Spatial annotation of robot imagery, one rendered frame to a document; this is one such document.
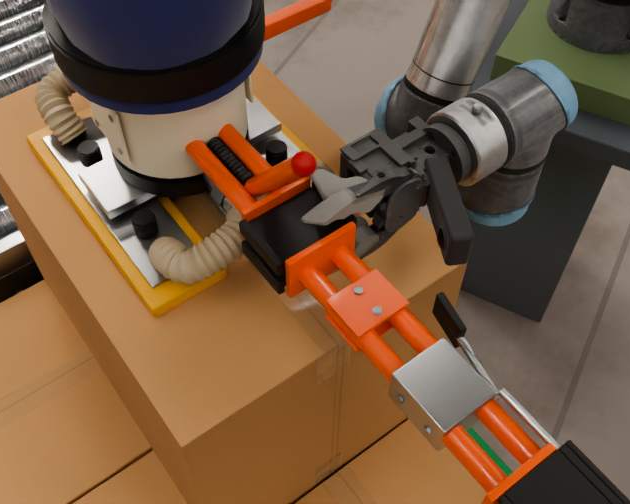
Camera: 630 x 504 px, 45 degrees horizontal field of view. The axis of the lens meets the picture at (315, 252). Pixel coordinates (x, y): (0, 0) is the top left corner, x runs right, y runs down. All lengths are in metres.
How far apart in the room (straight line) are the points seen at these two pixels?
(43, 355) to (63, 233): 0.43
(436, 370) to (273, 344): 0.23
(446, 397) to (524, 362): 1.31
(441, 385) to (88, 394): 0.77
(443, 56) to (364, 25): 1.82
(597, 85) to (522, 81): 0.53
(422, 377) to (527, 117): 0.34
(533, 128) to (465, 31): 0.16
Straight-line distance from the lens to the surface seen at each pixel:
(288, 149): 1.00
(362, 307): 0.71
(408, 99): 1.02
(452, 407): 0.67
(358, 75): 2.59
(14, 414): 1.35
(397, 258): 0.93
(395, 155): 0.81
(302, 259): 0.73
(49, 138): 1.07
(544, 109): 0.90
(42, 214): 1.02
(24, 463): 1.31
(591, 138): 1.40
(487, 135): 0.84
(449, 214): 0.77
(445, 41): 0.98
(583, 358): 2.03
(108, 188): 0.96
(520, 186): 0.97
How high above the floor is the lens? 1.69
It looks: 54 degrees down
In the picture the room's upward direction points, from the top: straight up
